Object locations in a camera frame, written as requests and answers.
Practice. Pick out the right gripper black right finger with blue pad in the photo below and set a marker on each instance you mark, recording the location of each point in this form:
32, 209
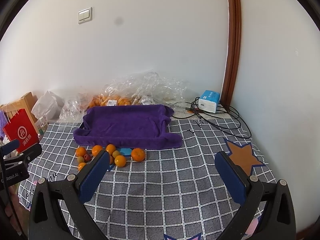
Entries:
278, 218

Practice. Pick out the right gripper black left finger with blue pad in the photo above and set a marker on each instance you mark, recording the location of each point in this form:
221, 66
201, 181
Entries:
46, 219

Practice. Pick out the small green fruit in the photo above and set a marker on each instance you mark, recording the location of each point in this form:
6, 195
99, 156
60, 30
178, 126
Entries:
80, 159

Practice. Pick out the small red fruit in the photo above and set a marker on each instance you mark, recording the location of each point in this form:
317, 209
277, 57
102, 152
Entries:
87, 157

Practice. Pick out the yellow green citrus fruit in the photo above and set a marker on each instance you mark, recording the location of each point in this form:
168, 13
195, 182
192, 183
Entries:
115, 154

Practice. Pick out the large orange mandarin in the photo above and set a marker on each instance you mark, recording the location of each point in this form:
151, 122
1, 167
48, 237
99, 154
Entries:
138, 154

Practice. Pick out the small orange mandarin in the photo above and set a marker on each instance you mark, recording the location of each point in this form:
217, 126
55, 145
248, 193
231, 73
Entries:
80, 166

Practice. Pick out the red paper shopping bag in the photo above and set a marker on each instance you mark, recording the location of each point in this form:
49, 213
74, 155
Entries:
20, 127

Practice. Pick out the white plastic bag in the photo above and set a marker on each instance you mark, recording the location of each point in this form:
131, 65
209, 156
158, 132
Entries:
48, 106

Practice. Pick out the grey checked bed sheet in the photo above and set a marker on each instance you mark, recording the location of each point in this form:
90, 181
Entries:
176, 192

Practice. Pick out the bagged oranges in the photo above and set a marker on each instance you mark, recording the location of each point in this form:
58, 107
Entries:
111, 100

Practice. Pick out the purple towel covered tray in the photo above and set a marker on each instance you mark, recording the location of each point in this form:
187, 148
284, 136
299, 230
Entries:
136, 126

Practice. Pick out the blue white tissue pack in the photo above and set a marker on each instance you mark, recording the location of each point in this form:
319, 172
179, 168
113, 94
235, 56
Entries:
209, 101

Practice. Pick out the clear plastic bags pile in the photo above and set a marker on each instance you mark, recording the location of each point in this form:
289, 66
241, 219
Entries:
148, 88

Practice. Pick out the white light switch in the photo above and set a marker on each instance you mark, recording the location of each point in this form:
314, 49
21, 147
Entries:
85, 15

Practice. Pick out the brown wooden door frame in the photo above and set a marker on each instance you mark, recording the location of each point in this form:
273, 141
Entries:
233, 53

